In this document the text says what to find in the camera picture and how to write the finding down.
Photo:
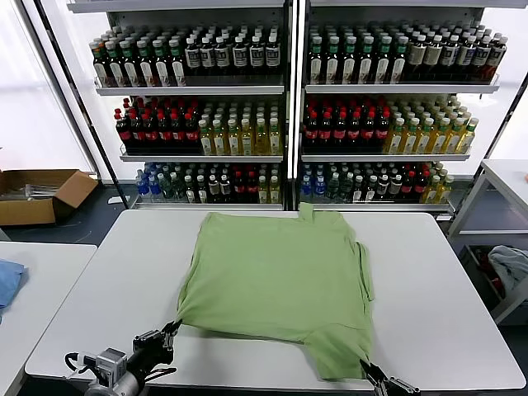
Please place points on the beige label dark bottle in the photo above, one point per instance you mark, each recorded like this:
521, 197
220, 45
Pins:
416, 55
433, 55

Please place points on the brown cardboard box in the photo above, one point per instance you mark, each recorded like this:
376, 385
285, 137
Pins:
24, 210

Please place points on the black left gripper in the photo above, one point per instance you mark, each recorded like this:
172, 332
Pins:
150, 355

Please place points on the white metal frame table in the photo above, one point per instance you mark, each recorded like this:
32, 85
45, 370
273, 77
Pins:
507, 173

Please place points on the black window frame post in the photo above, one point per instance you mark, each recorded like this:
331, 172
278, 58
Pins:
119, 194
505, 123

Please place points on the yellow juice bottle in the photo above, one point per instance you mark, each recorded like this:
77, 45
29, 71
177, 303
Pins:
233, 138
469, 138
396, 138
274, 189
205, 138
274, 138
446, 189
261, 138
455, 138
219, 138
411, 138
247, 138
432, 189
425, 138
263, 189
440, 138

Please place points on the white cap reddish tea bottle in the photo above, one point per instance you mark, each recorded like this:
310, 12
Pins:
497, 57

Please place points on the white paper scrap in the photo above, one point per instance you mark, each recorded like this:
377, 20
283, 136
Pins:
115, 200

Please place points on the white metal shelf unit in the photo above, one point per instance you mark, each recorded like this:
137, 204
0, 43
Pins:
189, 90
400, 88

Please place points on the pale grey crumpled cloth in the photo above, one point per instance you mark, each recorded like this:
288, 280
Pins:
509, 264

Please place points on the red fabric item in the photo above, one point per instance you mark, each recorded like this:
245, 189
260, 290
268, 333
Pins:
497, 284

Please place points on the white cap black bottle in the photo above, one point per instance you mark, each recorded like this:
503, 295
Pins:
371, 189
213, 189
189, 189
383, 188
224, 189
396, 188
201, 189
358, 189

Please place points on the green t-shirt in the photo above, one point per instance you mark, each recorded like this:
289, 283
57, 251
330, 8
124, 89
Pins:
276, 280

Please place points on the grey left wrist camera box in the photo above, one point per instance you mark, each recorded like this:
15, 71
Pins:
111, 363

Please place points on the green cap dark tea bottle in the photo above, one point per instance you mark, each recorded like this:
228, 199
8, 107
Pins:
333, 59
399, 59
177, 64
100, 64
366, 59
316, 59
145, 64
114, 64
129, 64
349, 59
383, 59
161, 64

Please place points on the red cap cola bottle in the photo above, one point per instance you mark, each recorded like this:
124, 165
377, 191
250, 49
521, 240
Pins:
383, 132
150, 133
178, 133
354, 132
340, 132
252, 187
123, 132
239, 187
191, 133
326, 132
408, 187
421, 186
369, 132
137, 133
312, 132
164, 133

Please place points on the white cap blue label bottle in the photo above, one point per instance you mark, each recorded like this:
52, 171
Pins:
271, 55
466, 55
255, 55
239, 55
482, 55
207, 55
191, 55
449, 55
222, 55

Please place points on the blue folded cloth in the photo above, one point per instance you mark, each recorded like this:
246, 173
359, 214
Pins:
10, 284

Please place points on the blue drink bottle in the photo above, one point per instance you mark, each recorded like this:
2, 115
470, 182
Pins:
319, 188
142, 185
306, 189
154, 185

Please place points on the shiny metal parts bundle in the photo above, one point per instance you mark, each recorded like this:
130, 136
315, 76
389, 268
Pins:
41, 190

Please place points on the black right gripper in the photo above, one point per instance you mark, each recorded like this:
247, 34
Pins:
396, 394

